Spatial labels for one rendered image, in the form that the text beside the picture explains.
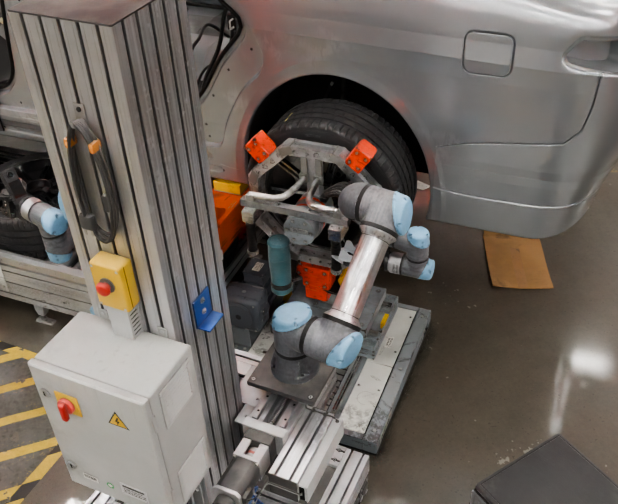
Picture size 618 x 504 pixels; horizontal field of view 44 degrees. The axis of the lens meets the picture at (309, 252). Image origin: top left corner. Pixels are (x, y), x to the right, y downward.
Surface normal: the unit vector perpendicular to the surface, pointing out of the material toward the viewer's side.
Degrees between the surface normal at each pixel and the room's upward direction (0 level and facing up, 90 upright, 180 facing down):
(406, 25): 90
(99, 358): 0
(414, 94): 90
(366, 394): 0
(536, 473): 0
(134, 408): 90
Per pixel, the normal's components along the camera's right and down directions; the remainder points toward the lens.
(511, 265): -0.03, -0.79
